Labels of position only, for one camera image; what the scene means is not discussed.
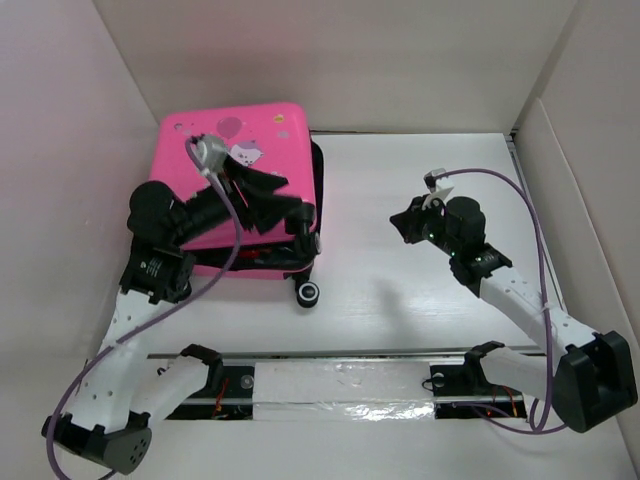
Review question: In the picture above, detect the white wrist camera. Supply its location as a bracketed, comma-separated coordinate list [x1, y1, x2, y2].
[421, 169, 454, 210]
[185, 134, 229, 176]

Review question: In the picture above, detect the pink hard-shell suitcase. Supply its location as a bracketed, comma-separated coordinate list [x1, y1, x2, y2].
[150, 102, 324, 308]

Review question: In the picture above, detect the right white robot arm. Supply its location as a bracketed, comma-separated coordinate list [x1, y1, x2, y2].
[390, 196, 638, 433]

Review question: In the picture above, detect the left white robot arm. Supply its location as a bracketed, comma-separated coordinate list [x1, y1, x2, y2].
[41, 152, 324, 475]

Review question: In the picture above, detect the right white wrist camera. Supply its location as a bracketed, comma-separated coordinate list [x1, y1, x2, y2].
[421, 169, 454, 210]

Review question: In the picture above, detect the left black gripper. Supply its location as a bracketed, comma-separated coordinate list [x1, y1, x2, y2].
[174, 152, 302, 243]

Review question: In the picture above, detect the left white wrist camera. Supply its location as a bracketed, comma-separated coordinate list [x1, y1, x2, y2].
[185, 134, 229, 176]

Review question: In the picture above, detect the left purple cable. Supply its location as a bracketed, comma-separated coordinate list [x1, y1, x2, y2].
[44, 137, 244, 480]

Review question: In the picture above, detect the metal base rail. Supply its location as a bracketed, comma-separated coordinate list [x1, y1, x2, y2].
[168, 355, 543, 429]

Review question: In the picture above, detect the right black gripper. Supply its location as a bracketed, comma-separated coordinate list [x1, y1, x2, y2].
[388, 194, 460, 257]

